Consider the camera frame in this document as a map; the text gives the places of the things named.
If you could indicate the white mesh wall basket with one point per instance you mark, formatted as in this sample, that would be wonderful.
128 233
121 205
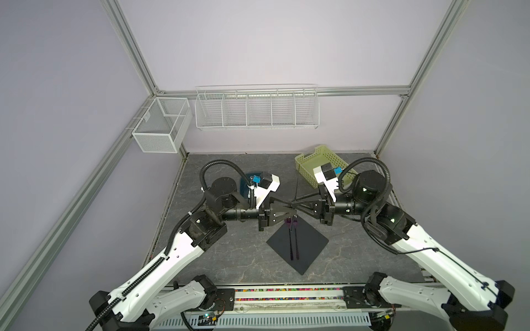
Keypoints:
164 125

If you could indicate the purple metallic spoon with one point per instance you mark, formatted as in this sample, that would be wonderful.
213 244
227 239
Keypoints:
289 224

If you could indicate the teal plastic cutlery bin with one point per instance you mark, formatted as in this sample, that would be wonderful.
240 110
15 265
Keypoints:
252 179

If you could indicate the purple metallic fork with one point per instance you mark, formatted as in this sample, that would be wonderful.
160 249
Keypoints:
295 254

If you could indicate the white wire wall rack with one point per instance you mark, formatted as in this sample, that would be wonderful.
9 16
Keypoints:
268 106

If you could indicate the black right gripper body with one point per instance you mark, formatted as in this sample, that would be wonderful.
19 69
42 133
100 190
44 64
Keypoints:
329 208

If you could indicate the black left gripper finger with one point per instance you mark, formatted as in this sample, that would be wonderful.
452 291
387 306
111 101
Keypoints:
285 205
281 217

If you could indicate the aluminium enclosure frame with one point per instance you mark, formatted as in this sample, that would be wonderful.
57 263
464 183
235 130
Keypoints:
21 289

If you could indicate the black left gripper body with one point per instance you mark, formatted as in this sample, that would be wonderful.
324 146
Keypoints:
263 216

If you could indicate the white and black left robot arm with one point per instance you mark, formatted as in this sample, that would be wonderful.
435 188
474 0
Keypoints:
228 194

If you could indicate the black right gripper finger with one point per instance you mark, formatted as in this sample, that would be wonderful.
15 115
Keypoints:
307 199
312 211

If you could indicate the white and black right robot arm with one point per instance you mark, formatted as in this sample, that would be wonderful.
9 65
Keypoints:
468 300

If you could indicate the light green perforated plastic basket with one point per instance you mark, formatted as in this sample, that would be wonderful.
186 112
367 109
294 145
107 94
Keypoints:
305 164

